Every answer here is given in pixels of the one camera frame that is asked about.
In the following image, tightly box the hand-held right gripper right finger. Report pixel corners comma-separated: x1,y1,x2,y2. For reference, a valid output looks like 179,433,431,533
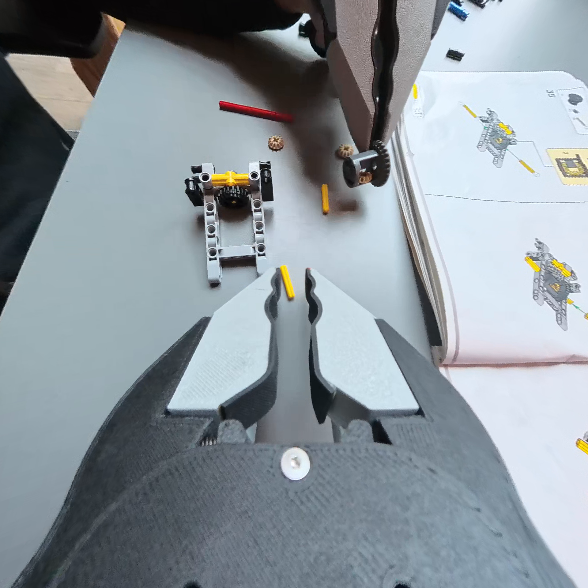
305,267,420,430

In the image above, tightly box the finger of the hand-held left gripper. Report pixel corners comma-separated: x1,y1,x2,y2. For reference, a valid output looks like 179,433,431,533
321,0,384,150
379,0,437,148

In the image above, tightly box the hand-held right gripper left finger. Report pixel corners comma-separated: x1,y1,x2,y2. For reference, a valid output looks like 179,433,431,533
166,267,282,430

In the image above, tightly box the dark grey lego differential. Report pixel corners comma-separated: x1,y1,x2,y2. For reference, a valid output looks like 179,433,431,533
342,139,391,189

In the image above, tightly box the grey lego frame assembly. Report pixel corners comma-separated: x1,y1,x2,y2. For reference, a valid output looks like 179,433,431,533
185,161,275,288

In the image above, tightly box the pile of loose lego pieces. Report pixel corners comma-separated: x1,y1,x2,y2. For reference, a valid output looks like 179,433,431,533
447,0,506,21

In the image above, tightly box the red lego axle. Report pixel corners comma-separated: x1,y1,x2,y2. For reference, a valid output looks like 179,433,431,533
219,100,295,124

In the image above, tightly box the lego instruction booklet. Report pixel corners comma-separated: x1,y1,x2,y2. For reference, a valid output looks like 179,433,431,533
391,69,588,588

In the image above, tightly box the person's dark clothing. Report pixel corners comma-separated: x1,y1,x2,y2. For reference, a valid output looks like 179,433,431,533
0,55,76,318

